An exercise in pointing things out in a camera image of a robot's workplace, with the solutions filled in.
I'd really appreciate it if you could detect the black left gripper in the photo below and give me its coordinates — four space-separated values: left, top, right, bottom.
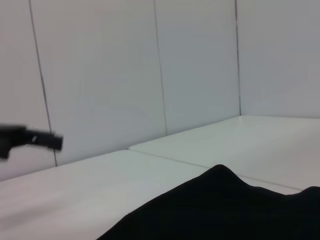
0 124 64 160

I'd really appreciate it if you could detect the black T-shirt with FREE print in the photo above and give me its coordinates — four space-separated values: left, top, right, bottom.
96 163 320 240

